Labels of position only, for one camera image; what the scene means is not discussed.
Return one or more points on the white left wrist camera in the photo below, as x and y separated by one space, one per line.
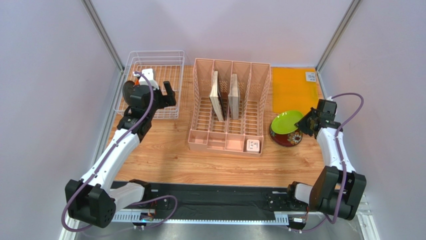
149 74

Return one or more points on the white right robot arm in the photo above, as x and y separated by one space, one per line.
339 188

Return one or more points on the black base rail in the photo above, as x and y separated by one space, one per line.
216 204

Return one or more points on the green plate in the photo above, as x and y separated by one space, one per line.
285 122

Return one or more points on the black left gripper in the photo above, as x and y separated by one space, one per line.
166 100

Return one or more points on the left wooden board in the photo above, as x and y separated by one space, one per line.
215 97

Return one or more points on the wooden board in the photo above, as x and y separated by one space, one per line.
215 97
234 97

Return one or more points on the dark teal plate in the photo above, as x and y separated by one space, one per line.
127 91

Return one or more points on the orange mat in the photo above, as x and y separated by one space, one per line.
291 91

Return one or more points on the white power socket cube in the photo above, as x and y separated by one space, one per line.
253 146

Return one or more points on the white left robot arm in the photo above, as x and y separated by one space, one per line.
91 199

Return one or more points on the red floral plate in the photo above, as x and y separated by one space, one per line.
286 140

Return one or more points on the right wooden board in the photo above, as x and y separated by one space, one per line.
234 97

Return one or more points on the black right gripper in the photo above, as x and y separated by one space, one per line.
310 123

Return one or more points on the white label sticker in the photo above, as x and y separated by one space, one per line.
310 76

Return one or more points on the pink plastic file organizer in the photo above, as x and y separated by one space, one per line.
206 133

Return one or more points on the white wire dish rack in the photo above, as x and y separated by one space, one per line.
168 66

